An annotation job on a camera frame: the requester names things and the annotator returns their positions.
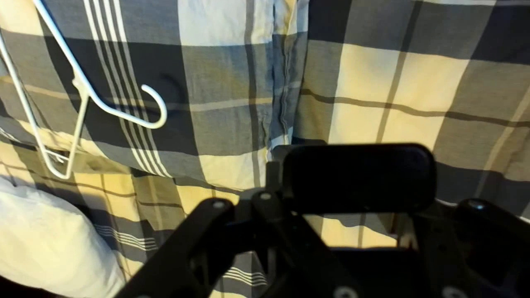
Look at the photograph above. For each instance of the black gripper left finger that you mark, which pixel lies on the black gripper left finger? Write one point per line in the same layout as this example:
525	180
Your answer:
209	254

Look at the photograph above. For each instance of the black remote control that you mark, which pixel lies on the black remote control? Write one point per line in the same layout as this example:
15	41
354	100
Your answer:
358	176

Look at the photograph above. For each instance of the plaid yellow grey bedspread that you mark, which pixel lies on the plaid yellow grey bedspread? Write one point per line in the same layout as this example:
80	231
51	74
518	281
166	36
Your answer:
414	89

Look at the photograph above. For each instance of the plain white pillow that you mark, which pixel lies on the plain white pillow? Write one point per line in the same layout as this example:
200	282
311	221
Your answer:
50	243

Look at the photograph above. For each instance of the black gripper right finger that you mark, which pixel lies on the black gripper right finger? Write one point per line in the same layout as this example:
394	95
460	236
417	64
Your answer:
480	249

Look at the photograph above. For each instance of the white plastic hanger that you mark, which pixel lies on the white plastic hanger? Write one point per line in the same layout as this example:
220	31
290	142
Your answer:
83	94

